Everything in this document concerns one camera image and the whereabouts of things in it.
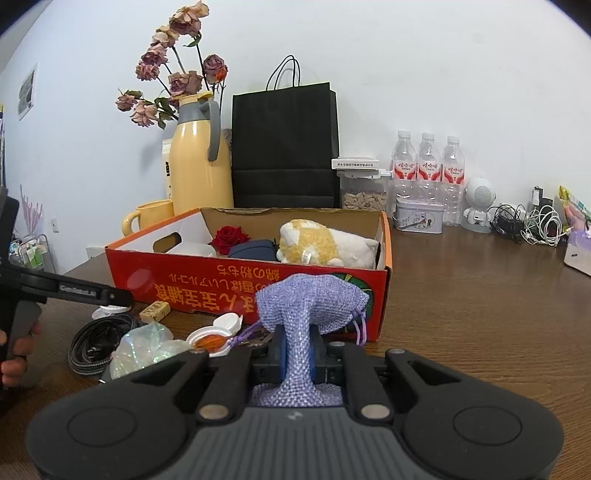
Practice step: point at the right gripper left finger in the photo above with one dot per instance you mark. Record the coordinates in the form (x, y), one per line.
(230, 380)

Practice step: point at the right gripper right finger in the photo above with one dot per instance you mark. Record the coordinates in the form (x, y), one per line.
(347, 366)

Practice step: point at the white round compact case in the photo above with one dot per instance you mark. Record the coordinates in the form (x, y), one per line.
(216, 339)

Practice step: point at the purple woven drawstring pouch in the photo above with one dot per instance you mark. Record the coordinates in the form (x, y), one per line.
(298, 303)

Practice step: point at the iridescent plastic wrap bundle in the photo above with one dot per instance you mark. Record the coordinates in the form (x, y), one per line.
(143, 347)

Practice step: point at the yellow white plush toy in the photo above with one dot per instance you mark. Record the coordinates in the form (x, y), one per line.
(306, 242)

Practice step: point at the navy zippered pouch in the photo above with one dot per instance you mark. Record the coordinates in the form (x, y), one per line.
(259, 250)

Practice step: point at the red fabric rose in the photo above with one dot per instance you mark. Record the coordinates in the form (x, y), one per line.
(228, 237)

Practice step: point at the person left hand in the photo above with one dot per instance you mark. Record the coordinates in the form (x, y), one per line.
(13, 370)

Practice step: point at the small beige eraser block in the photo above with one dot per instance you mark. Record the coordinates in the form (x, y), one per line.
(155, 312)

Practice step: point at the red cardboard fruit box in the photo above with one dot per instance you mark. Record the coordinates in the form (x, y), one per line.
(216, 285)

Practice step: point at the yellow ceramic mug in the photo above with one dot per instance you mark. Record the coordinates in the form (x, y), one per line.
(146, 215)

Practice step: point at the white tin box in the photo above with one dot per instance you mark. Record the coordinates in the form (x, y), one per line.
(418, 217)

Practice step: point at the clear container with seeds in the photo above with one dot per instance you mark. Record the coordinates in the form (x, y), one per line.
(364, 189)

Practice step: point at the left water bottle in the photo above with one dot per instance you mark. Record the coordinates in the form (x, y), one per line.
(404, 170)

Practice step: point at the water bottle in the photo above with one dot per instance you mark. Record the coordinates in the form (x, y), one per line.
(404, 170)
(429, 171)
(453, 180)

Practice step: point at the flat white box on container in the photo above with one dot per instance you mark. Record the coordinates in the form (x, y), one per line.
(355, 163)

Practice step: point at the white milk carton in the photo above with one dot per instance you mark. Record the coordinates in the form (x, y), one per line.
(165, 150)

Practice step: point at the yellow thermos jug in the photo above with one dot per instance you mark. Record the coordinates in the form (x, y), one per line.
(199, 161)

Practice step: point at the small white robot figurine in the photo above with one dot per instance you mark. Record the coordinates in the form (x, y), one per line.
(480, 197)

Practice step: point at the middle water bottle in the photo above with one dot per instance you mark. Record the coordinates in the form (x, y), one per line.
(429, 171)

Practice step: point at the right water bottle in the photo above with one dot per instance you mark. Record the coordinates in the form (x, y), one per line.
(453, 180)

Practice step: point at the black paper shopping bag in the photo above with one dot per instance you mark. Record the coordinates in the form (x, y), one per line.
(283, 141)

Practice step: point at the purple tissue box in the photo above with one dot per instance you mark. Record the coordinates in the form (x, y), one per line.
(578, 252)

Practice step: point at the dried pink rose bouquet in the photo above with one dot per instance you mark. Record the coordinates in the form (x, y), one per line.
(174, 60)

